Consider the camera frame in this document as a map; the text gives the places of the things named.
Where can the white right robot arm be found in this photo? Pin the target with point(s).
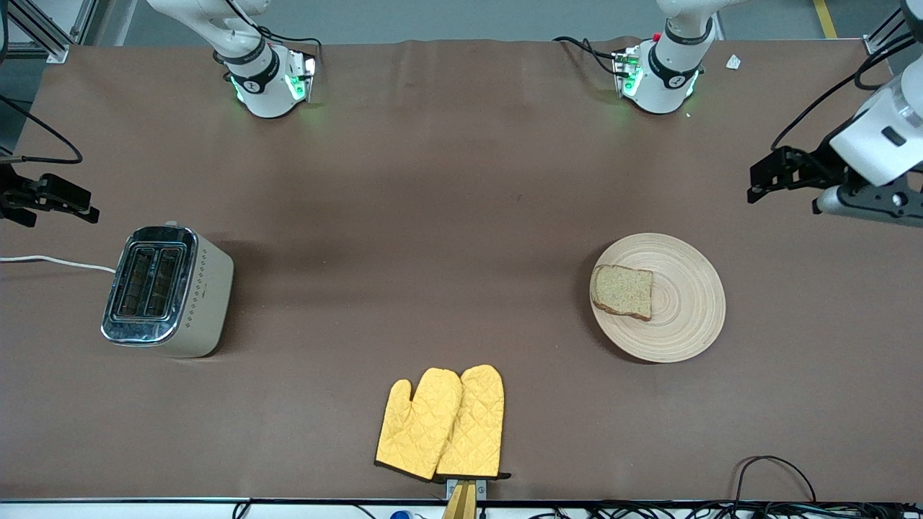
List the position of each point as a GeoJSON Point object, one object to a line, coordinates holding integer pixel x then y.
{"type": "Point", "coordinates": [263, 86]}

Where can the beige chrome toaster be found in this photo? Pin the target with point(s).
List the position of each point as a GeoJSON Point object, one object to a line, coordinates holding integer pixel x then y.
{"type": "Point", "coordinates": [205, 295]}

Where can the brown table cloth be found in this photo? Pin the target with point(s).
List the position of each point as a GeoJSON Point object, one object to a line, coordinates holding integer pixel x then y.
{"type": "Point", "coordinates": [433, 180]}

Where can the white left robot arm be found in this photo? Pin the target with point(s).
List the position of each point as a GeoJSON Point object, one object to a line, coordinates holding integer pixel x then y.
{"type": "Point", "coordinates": [667, 79]}

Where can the yellow quilted oven mitt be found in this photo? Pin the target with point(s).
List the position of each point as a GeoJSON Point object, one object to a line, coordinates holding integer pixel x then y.
{"type": "Point", "coordinates": [476, 418]}
{"type": "Point", "coordinates": [418, 425]}

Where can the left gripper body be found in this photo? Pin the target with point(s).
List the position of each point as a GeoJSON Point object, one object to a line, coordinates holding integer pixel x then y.
{"type": "Point", "coordinates": [813, 165]}

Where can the grey metal clamp bracket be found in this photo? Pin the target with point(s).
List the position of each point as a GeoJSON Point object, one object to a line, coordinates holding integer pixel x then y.
{"type": "Point", "coordinates": [482, 491]}

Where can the small blue object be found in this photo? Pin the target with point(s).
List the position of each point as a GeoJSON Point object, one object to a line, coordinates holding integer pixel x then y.
{"type": "Point", "coordinates": [401, 515]}

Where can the light wooden stick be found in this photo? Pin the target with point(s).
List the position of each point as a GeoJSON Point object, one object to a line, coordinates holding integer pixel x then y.
{"type": "Point", "coordinates": [461, 504]}

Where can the small white paper scrap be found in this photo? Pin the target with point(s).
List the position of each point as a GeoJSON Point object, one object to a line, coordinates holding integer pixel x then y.
{"type": "Point", "coordinates": [733, 62]}

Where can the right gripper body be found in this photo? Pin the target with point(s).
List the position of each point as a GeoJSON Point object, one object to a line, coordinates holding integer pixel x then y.
{"type": "Point", "coordinates": [20, 194]}

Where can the brown toast slice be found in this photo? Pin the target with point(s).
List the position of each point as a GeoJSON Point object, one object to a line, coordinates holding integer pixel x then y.
{"type": "Point", "coordinates": [624, 292]}

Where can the round wooden plate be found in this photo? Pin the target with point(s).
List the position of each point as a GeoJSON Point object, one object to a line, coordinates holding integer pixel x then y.
{"type": "Point", "coordinates": [685, 303]}

